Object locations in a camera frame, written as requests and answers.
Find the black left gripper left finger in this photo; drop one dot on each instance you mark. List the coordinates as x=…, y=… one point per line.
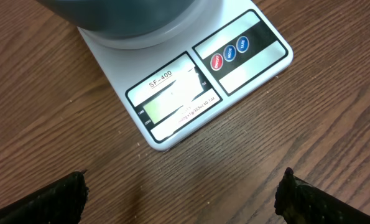
x=62, y=201

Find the teal plastic bowl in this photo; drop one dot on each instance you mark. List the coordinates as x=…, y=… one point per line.
x=121, y=19

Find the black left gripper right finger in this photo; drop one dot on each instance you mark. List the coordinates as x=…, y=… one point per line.
x=299, y=202

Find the white digital kitchen scale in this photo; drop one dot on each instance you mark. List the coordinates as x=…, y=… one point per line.
x=175, y=79

